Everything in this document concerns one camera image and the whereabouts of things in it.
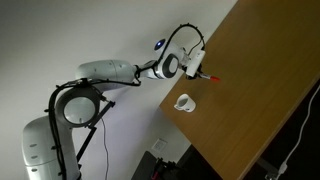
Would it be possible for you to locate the grey marker with red cap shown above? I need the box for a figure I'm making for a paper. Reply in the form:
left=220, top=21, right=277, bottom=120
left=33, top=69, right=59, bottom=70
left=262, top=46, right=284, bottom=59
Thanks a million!
left=199, top=73, right=222, bottom=83

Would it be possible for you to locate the white mug with logo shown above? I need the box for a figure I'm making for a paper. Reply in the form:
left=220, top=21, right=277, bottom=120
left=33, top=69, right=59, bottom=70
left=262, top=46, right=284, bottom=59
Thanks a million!
left=173, top=93, right=197, bottom=113

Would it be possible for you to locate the black floor equipment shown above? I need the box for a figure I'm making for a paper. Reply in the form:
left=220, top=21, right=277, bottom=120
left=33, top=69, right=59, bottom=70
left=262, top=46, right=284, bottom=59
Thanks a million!
left=131, top=150, right=178, bottom=180

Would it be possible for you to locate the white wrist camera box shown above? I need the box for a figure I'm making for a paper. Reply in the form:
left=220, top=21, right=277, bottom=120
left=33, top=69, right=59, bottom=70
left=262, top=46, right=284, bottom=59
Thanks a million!
left=185, top=49, right=206, bottom=78

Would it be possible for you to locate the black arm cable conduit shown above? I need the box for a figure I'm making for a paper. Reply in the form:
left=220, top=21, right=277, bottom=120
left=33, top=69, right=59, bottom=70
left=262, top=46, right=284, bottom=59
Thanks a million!
left=44, top=22, right=206, bottom=180

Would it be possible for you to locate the white wall outlet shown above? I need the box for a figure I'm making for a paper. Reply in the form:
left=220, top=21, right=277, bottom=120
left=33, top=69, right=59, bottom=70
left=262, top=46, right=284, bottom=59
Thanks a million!
left=151, top=137, right=168, bottom=153

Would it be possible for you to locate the thin black stand cable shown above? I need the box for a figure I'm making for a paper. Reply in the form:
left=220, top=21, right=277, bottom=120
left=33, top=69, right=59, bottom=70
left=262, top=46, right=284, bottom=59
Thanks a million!
left=99, top=116, right=111, bottom=180

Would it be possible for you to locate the black camera stand bar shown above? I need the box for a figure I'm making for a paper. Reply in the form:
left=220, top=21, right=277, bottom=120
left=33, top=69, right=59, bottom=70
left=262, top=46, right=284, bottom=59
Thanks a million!
left=75, top=99, right=116, bottom=164

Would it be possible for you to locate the white power cable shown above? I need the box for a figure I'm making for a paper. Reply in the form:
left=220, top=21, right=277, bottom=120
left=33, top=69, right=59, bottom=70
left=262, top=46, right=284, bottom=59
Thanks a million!
left=277, top=84, right=320, bottom=176

